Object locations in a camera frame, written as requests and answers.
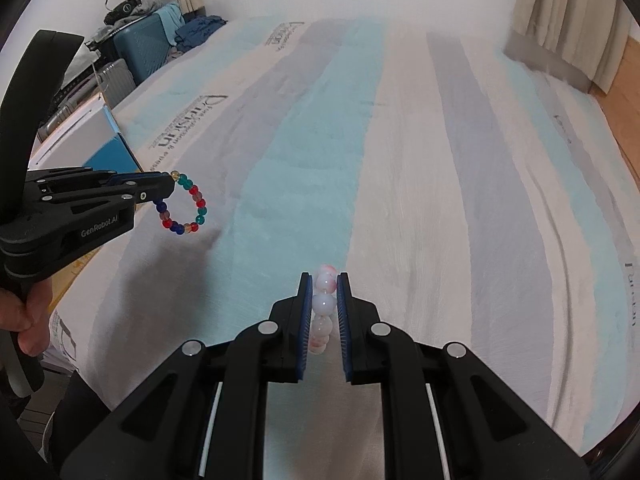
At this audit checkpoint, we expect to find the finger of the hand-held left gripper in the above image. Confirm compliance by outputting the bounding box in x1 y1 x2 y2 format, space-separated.
20 173 176 222
29 168 169 187

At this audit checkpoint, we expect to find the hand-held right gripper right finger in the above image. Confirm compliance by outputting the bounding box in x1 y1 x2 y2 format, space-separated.
336 272 592 480

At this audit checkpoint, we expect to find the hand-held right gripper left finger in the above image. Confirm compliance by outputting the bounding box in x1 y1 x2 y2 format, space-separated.
97 272 314 480

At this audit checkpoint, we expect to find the multicolour bead bracelet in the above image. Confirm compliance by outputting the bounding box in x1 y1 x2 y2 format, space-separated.
155 170 208 235

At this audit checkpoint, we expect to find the white bead bracelet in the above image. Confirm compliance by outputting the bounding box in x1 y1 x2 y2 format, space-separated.
308 262 339 357

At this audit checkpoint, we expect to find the blue and white cardboard box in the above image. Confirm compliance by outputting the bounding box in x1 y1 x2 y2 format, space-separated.
27 97 147 377

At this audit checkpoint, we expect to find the person's left hand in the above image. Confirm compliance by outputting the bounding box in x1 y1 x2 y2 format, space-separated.
0 276 54 357

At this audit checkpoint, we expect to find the silver suitcase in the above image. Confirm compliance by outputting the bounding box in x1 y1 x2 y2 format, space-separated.
37 57 137 137

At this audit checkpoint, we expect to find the teal suitcase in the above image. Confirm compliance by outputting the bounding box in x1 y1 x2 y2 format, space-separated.
112 9 170 87

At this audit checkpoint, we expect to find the light blue cloth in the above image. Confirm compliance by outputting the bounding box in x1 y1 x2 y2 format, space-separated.
154 2 187 49

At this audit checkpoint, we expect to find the dark blue clothes pile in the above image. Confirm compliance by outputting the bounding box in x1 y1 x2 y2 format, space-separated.
174 15 227 54

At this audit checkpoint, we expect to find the black bag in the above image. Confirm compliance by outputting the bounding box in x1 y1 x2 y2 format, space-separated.
101 0 157 25

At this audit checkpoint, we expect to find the wide beige curtain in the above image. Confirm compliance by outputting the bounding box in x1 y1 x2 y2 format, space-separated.
506 0 634 95

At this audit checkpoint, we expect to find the wooden wall panel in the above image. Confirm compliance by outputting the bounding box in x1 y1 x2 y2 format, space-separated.
586 35 640 183

